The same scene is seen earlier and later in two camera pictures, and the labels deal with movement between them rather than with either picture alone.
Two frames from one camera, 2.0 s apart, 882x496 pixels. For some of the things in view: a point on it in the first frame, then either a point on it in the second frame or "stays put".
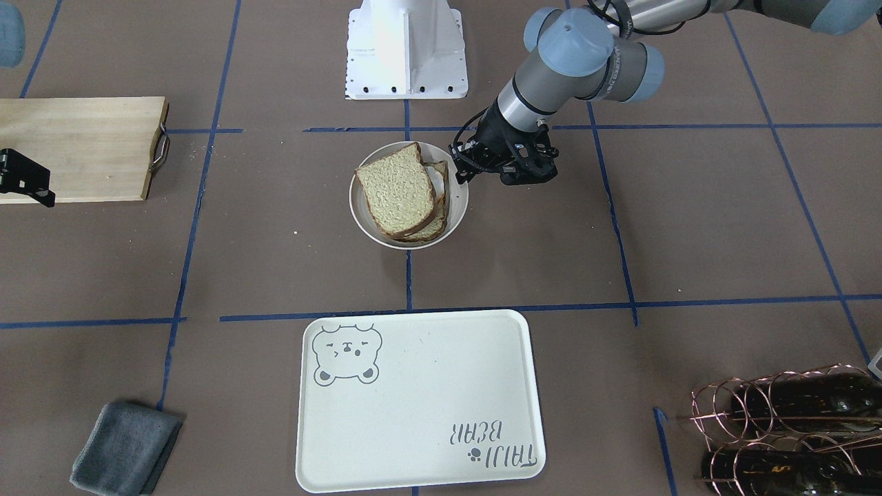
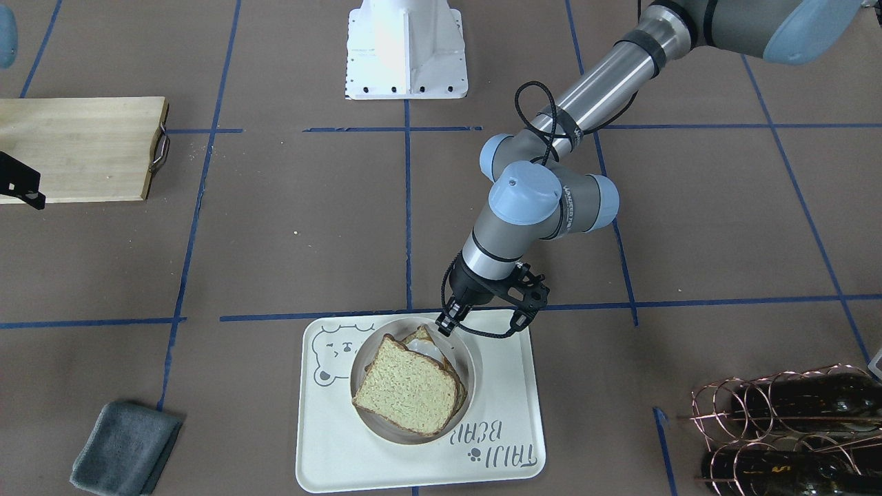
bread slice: x=438 y=173 to x=422 y=332
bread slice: x=399 y=191 to x=408 y=390
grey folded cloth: x=125 y=450 stays put
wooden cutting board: x=96 y=149 stays put
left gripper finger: x=466 y=171 to x=450 y=317
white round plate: x=457 y=193 to x=450 y=348
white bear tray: x=400 y=398 stays put
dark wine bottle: x=808 y=403 stays put
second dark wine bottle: x=769 y=471 stays put
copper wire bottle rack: x=808 y=432 stays put
